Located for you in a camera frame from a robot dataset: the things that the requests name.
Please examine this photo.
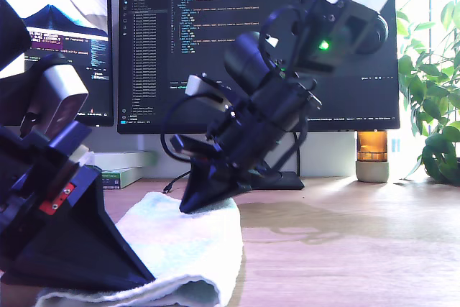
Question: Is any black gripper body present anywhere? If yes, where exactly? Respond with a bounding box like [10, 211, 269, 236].
[168, 96, 288, 186]

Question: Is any black monitor with terminal window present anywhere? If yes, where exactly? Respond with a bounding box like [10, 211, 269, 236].
[0, 0, 114, 128]

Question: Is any green leafy houseplant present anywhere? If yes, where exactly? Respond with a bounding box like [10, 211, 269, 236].
[395, 0, 460, 184]

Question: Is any black monitor power cable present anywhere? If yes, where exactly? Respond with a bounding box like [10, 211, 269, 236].
[293, 132, 302, 175]

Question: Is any black USB-C cable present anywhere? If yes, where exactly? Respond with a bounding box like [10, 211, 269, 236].
[162, 172, 191, 195]

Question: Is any black Huawei monitor with stand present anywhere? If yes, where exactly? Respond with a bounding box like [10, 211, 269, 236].
[117, 0, 401, 191]

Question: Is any green and white carton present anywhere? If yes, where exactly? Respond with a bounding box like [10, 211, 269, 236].
[101, 167, 144, 190]

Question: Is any amber glass lamp grey base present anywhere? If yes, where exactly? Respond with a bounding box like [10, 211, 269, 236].
[355, 130, 390, 183]

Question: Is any long white box green stripe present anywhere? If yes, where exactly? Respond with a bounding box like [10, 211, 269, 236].
[88, 151, 158, 172]

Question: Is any pastel striped fluffy tea towel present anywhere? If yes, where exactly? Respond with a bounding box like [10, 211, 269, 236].
[34, 191, 245, 307]

